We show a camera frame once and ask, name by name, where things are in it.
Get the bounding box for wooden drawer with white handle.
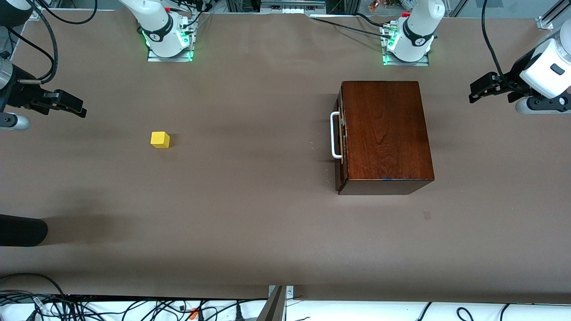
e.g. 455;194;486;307
330;89;348;179

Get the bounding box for dark brown wooden cabinet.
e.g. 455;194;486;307
335;80;435;196

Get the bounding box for black cylindrical object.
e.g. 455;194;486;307
0;214;48;247

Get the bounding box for grey power strip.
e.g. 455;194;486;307
260;0;326;15

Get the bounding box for dark slanted bar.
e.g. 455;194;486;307
257;286;286;321

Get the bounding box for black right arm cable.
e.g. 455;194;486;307
0;0;59;85

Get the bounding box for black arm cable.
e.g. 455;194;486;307
481;0;529;92
0;0;59;85

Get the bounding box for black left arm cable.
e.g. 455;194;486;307
481;0;529;92

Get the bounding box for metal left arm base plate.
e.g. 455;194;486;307
381;25;430;66

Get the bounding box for black looping cable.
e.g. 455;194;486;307
38;0;98;25

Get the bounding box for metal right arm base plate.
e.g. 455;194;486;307
147;45;194;62

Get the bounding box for black cable on table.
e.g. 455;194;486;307
310;16;392;38

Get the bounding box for tangled black cable bundle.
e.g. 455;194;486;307
0;273;268;321

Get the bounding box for silver metal bracket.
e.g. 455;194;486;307
268;285;295;300

